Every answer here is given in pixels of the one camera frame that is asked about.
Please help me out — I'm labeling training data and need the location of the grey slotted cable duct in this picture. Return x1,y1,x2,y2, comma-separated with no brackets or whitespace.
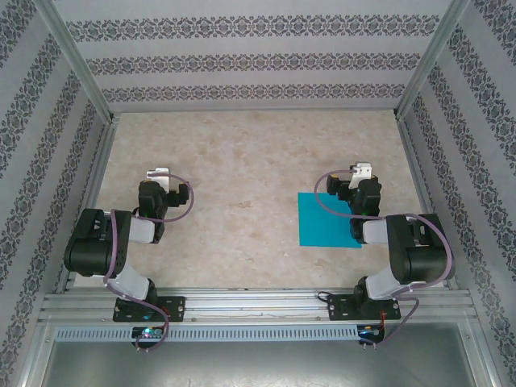
54,326,360,343

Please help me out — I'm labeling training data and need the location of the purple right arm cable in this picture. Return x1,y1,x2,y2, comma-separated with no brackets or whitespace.
314,170,456,352

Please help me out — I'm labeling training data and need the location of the grey sheet metal panel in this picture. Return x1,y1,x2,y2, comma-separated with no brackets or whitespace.
23,322,497,387

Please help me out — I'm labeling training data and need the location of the thin aluminium cross rail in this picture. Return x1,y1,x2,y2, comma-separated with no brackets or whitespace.
108,105,400,115

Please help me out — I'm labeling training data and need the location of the aluminium table side rail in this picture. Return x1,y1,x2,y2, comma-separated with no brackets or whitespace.
56,114,120,293
394,112,459,289

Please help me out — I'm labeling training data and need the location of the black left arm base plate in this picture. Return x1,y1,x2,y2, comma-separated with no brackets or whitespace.
112,296,187,323

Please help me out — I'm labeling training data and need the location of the aluminium frame post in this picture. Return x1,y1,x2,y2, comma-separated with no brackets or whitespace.
34,0,122,124
393,0,471,120

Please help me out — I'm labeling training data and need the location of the blue paper sheet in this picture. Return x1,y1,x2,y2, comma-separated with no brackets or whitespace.
297,192,363,248

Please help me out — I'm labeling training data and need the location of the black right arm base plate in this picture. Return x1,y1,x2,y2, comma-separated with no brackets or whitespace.
327,293,402,323

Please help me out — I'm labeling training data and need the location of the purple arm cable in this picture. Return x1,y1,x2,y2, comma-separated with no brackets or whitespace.
103,173,198,354
314,170,456,352

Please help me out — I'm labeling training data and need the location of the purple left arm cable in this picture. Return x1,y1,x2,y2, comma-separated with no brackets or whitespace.
103,173,198,354

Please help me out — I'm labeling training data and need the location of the long aluminium mounting rail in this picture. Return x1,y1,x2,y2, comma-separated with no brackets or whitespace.
38,286,479,323

